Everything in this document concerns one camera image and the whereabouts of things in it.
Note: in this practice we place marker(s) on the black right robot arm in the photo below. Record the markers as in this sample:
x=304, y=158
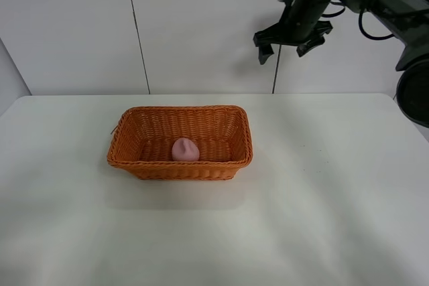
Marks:
x=407, y=21

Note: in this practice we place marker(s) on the pink peach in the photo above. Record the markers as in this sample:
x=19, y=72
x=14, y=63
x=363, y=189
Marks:
x=185, y=150

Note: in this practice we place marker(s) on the orange woven wicker basket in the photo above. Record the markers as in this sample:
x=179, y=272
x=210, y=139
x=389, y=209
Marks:
x=143, y=139

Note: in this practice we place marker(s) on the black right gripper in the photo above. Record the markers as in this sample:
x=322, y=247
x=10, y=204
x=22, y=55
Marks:
x=301, y=25

